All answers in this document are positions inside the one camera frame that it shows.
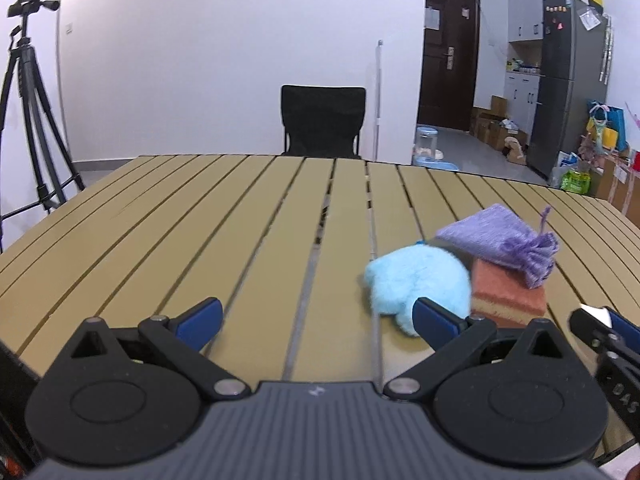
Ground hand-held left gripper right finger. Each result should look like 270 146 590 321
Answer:
382 297 577 403

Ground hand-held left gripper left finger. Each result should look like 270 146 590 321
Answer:
64 297 251 402

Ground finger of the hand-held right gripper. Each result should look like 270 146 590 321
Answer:
602 305 640 356
570 307 629 359

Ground light blue plush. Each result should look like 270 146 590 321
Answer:
363 243 473 337

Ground orange and yellow sponge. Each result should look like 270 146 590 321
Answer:
470 257 548 325

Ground purple knitted drawstring pouch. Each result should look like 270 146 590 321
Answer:
434 203 560 290

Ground tan slatted folding table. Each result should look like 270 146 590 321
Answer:
0 154 640 471

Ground large taped cardboard box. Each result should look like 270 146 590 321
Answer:
590 152 640 226

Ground green bag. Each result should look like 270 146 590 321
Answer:
560 167 592 196

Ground pet water dispenser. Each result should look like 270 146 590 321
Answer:
412 126 458 171

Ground brown plush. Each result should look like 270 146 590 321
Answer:
504 136 527 164

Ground pile of small cardboard boxes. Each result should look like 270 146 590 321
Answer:
470 95 531 153

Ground blue gift bag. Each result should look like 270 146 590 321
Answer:
587 102 629 153

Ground white mop stick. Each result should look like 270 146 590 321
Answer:
372 39 384 161

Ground black folding chair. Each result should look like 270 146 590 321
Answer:
280 85 367 160

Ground dark brown door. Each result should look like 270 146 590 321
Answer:
417 0 482 136

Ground grey fridge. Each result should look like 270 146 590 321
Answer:
525 0 610 181

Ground black tripod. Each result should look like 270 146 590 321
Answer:
0 0 86 253

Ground white cabinet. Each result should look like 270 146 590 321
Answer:
502 0 558 133

